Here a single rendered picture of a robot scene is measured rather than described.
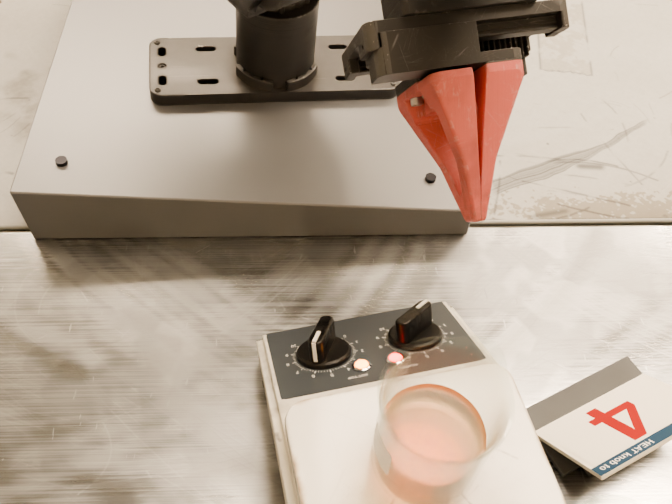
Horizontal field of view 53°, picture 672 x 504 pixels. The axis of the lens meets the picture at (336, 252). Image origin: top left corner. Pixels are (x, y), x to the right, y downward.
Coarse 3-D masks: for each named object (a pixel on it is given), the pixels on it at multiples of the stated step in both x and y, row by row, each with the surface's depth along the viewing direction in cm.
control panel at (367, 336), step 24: (384, 312) 44; (432, 312) 43; (288, 336) 42; (336, 336) 41; (360, 336) 41; (384, 336) 41; (456, 336) 40; (288, 360) 40; (384, 360) 39; (288, 384) 37; (312, 384) 37; (336, 384) 37
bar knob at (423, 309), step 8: (416, 304) 41; (424, 304) 41; (408, 312) 40; (416, 312) 40; (424, 312) 40; (400, 320) 39; (408, 320) 39; (416, 320) 39; (424, 320) 40; (392, 328) 41; (400, 328) 39; (408, 328) 39; (416, 328) 40; (424, 328) 40; (432, 328) 41; (392, 336) 40; (400, 336) 39; (408, 336) 39; (416, 336) 40; (424, 336) 40; (432, 336) 40; (440, 336) 40; (392, 344) 40; (400, 344) 39
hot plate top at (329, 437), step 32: (512, 384) 35; (288, 416) 33; (320, 416) 33; (352, 416) 33; (320, 448) 32; (352, 448) 32; (512, 448) 32; (320, 480) 31; (352, 480) 31; (480, 480) 32; (512, 480) 32; (544, 480) 32
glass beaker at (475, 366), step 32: (416, 352) 28; (448, 352) 28; (480, 352) 28; (384, 384) 27; (416, 384) 31; (448, 384) 31; (480, 384) 29; (384, 416) 26; (512, 416) 26; (384, 448) 28; (384, 480) 30; (416, 480) 27; (448, 480) 27
